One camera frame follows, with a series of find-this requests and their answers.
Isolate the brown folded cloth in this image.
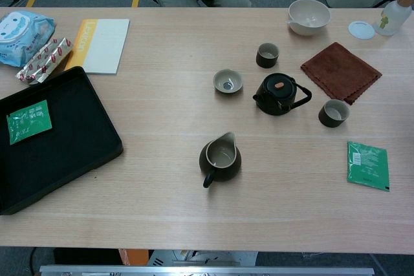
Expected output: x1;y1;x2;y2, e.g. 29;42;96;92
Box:
300;41;383;106

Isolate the black rectangular tray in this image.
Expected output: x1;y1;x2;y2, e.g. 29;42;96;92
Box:
0;66;124;216

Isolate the orange panel under table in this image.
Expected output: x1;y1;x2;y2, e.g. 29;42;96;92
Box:
118;248;149;266

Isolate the yellow and white Lexicon book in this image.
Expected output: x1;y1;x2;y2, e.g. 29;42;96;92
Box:
64;18;131;76

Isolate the green tea packet white lettering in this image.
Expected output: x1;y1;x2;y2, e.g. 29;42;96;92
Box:
6;100;53;146

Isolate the robot base chassis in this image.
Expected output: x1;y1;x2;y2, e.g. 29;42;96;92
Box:
148;249;258;266

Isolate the cream bowl with spout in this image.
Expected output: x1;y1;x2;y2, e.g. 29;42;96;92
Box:
286;0;332;36

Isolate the green tea packet with barcode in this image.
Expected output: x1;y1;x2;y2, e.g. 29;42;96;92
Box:
346;140;391;192

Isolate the silver red snack packet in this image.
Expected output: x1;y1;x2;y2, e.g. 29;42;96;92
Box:
15;37;74;85

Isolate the dark ceramic teacup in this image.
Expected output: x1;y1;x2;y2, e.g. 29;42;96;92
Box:
318;99;351;128
256;43;280;69

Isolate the black teapot with loop handle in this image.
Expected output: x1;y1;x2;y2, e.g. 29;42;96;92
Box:
252;72;313;116

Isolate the grey ceramic strainer bowl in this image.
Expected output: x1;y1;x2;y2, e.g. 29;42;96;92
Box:
212;69;244;95

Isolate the white round lid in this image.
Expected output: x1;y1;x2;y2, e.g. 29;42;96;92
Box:
348;20;376;40

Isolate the aluminium rail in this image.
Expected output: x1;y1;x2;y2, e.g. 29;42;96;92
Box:
39;265;375;276

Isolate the blue wet wipes pack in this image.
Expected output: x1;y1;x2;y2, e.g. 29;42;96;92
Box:
0;11;56;68

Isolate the frosted bottle with wooden cap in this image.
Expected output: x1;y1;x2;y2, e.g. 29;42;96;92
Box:
375;0;414;37

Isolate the dark ceramic pitcher with handle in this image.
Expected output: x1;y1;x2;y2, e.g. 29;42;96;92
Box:
199;131;242;189

